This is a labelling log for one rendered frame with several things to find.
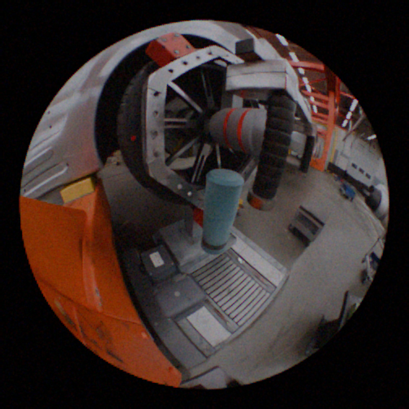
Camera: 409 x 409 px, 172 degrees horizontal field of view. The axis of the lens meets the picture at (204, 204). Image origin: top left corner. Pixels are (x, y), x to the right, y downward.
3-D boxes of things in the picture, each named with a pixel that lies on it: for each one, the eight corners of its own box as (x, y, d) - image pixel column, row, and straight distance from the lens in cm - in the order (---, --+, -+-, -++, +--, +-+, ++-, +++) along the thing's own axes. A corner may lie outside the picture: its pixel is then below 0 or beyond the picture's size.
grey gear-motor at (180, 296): (168, 257, 90) (158, 220, 63) (205, 308, 77) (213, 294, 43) (144, 268, 89) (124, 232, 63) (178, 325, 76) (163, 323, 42)
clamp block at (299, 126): (294, 131, 54) (295, 119, 55) (315, 139, 53) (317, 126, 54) (290, 129, 50) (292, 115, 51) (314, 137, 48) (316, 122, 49)
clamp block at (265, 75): (245, 100, 24) (247, 75, 26) (298, 105, 20) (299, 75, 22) (223, 91, 20) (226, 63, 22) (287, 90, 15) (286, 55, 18)
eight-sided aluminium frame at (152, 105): (250, 182, 73) (264, 87, 74) (260, 187, 71) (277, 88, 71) (151, 216, 42) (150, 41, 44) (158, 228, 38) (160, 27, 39)
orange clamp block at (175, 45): (182, 61, 44) (164, 43, 46) (198, 50, 38) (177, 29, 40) (163, 71, 40) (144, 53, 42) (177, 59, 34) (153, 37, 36)
